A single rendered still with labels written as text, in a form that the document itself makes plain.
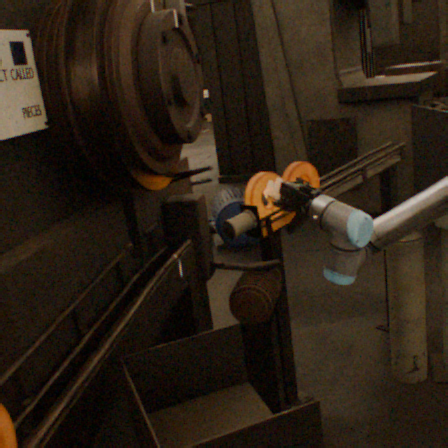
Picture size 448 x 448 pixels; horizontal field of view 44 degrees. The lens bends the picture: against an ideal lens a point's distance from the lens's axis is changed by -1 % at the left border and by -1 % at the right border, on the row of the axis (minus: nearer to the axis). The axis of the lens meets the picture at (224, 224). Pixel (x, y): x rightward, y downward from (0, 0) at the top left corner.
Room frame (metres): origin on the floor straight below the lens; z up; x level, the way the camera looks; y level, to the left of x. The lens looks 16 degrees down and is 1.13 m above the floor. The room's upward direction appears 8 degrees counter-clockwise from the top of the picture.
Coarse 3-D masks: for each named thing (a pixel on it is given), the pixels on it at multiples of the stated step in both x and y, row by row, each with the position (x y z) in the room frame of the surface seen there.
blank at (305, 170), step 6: (294, 162) 1.78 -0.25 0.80; (300, 162) 1.77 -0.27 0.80; (306, 162) 1.78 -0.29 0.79; (288, 168) 1.75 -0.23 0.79; (294, 168) 1.74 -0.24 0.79; (300, 168) 1.76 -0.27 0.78; (306, 168) 1.77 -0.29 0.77; (312, 168) 1.79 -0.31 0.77; (288, 174) 1.73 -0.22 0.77; (294, 174) 1.74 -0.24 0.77; (300, 174) 1.75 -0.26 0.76; (306, 174) 1.77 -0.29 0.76; (312, 174) 1.79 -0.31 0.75; (288, 180) 1.72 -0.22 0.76; (294, 180) 1.74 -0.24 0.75; (312, 180) 1.79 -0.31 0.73; (318, 180) 1.81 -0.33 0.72; (318, 186) 1.80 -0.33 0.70
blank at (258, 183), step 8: (256, 176) 1.67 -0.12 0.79; (264, 176) 1.66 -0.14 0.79; (272, 176) 1.68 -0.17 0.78; (248, 184) 1.65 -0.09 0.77; (256, 184) 1.64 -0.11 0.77; (264, 184) 1.66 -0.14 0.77; (248, 192) 1.64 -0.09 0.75; (256, 192) 1.64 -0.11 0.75; (248, 200) 1.63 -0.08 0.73; (256, 200) 1.63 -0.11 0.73; (264, 208) 1.65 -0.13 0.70; (272, 208) 1.67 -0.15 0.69; (264, 216) 1.64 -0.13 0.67
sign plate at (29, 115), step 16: (0, 32) 1.01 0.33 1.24; (16, 32) 1.05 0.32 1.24; (0, 48) 1.00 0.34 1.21; (0, 64) 0.99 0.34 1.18; (16, 64) 1.03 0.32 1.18; (32, 64) 1.08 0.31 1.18; (0, 80) 0.98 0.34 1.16; (16, 80) 1.02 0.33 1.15; (32, 80) 1.07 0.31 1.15; (0, 96) 0.97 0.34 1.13; (16, 96) 1.01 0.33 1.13; (32, 96) 1.06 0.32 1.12; (0, 112) 0.96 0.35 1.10; (16, 112) 1.00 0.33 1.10; (32, 112) 1.05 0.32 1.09; (0, 128) 0.95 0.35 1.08; (16, 128) 0.99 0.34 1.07; (32, 128) 1.04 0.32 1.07
